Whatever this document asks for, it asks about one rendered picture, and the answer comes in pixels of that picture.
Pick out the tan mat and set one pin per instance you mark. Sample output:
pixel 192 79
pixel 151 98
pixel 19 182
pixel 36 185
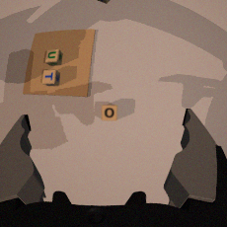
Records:
pixel 77 49

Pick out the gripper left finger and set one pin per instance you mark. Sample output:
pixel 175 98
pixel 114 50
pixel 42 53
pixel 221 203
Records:
pixel 20 181

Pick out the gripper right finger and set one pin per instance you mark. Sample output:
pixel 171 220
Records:
pixel 197 181

